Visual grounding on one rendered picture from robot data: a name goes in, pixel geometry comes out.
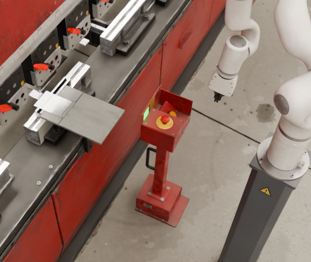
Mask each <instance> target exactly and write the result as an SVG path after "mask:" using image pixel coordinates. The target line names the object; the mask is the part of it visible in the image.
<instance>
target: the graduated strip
mask: <svg viewBox="0 0 311 262"><path fill-rule="evenodd" d="M73 1H74V0H66V1H65V2H64V3H63V4H62V5H61V6H60V7H59V8H58V9H57V10H56V11H55V12H54V13H53V14H52V15H51V16H50V17H49V18H48V19H47V20H46V21H45V22H44V23H43V24H42V25H41V26H40V27H39V28H38V29H37V30H36V31H35V32H34V33H33V34H32V35H31V36H30V37H29V39H28V40H27V41H26V42H25V43H24V44H23V45H22V46H21V47H20V48H19V49H18V50H17V51H16V52H15V53H14V54H13V55H12V56H11V57H10V58H9V59H8V60H7V61H6V62H5V63H4V64H3V65H2V66H1V67H0V77H1V76H2V75H3V74H4V73H5V72H6V71H7V69H8V68H9V67H10V66H11V65H12V64H13V63H14V62H15V61H16V60H17V59H18V58H19V57H20V56H21V55H22V54H23V53H24V52H25V51H26V50H27V49H28V48H29V47H30V46H31V45H32V44H33V43H34V42H35V41H36V40H37V39H38V38H39V37H40V35H41V34H42V33H43V32H44V31H45V30H46V29H47V28H48V27H49V26H50V25H51V24H52V23H53V22H54V21H55V20H56V19H57V18H58V17H59V16H60V15H61V14H62V13H63V12H64V11H65V10H66V9H67V8H68V7H69V6H70V5H71V4H72V3H73Z"/></svg>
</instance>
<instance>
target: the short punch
mask: <svg viewBox="0 0 311 262"><path fill-rule="evenodd" d="M55 74H56V70H55V71H54V72H53V73H52V75H51V76H50V77H49V78H48V79H47V80H46V81H45V82H44V84H43V85H42V86H37V85H36V88H37V89H38V90H39V93H40V92H41V91H42V90H43V89H44V88H45V87H46V86H47V85H48V83H49V82H50V81H51V80H52V79H53V78H54V77H55Z"/></svg>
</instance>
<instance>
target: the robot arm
mask: <svg viewBox="0 0 311 262"><path fill-rule="evenodd" d="M252 2H253V0H226V4H225V25H226V27H227V28H228V29H229V30H231V31H241V35H238V34H233V35H230V36H229V37H228V38H227V39H226V42H225V45H224V48H223V51H222V54H221V57H220V60H219V63H218V64H216V67H217V68H216V69H215V71H214V72H213V74H212V77H211V79H210V82H209V84H208V87H209V88H210V89H211V90H213V91H214V98H215V100H214V102H217V103H218V101H220V100H221V98H222V97H223V96H228V97H230V96H233V91H234V89H235V87H236V83H237V78H238V72H239V70H240V67H241V65H242V63H243V62H244V61H245V60H246V59H247V58H248V57H250V56H251V55H253V54H254V53H255V52H256V50H257V48H258V45H259V39H260V28H259V26H258V24H257V23H256V22H255V21H254V20H253V19H251V18H250V16H251V8H252ZM274 22H275V26H276V29H277V32H278V36H279V38H280V41H281V43H282V45H283V47H284V49H285V50H286V51H287V52H288V53H289V54H290V55H292V56H294V57H296V58H298V59H300V60H302V61H303V62H304V63H305V65H306V67H307V69H308V72H306V73H304V74H301V75H299V76H296V77H294V78H292V79H290V80H288V81H286V82H284V83H283V84H281V85H280V86H279V87H278V88H277V90H276V92H275V94H274V97H273V102H274V105H275V107H276V109H277V110H278V111H279V112H280V114H281V117H280V120H279V122H278V125H277V127H276V130H275V132H274V135H273V136H272V137H269V138H267V139H265V140H263V141H262V142H261V143H260V145H259V147H258V149H257V152H256V158H257V161H258V164H259V166H260V167H261V169H262V170H263V171H264V172H266V173H267V174H268V175H270V176H271V177H273V178H276V179H279V180H284V181H291V180H296V179H299V178H300V177H302V176H303V175H304V174H305V173H306V172H307V170H308V167H309V156H308V153H307V151H306V149H307V147H308V145H309V143H310V141H311V21H310V17H309V13H308V9H307V0H279V1H278V3H277V5H276V7H275V9H274Z"/></svg>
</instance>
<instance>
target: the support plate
mask: <svg viewBox="0 0 311 262"><path fill-rule="evenodd" d="M82 93H83V92H81V91H79V90H77V89H74V88H72V87H69V86H67V85H66V86H65V87H64V88H63V90H62V91H61V92H60V93H59V94H58V96H60V97H62V98H64V99H67V100H69V101H71V102H73V100H75V102H76V100H77V99H78V98H79V97H80V95H81V94H82ZM124 112H125V110H123V109H121V108H119V107H116V106H114V105H112V104H109V103H107V102H105V101H102V100H100V99H98V98H95V97H93V96H91V95H88V94H86V93H83V94H82V96H81V97H80V98H79V99H78V101H77V102H76V103H75V104H74V105H73V107H72V108H71V110H70V111H69V112H68V113H67V115H66V116H65V117H64V118H63V120H62V121H61V119H62V118H61V117H58V116H56V115H54V114H52V113H49V112H47V111H44V112H43V114H42V115H41V116H40V118H42V119H44V120H47V121H49V122H51V123H53V124H56V125H58V126H60V127H62V128H64V129H67V130H69V131H71V132H73V133H75V134H78V135H80V136H82V137H84V138H87V139H89V140H91V141H93V142H95V143H98V144H100V145H102V143H103V142H104V140H105V139H106V137H107V136H108V135H109V133H110V132H111V130H112V129H113V128H114V126H115V125H116V123H117V122H118V121H119V119H120V118H121V116H122V115H123V114H124ZM60 121H61V122H60ZM59 122H60V123H59ZM58 123H59V124H58Z"/></svg>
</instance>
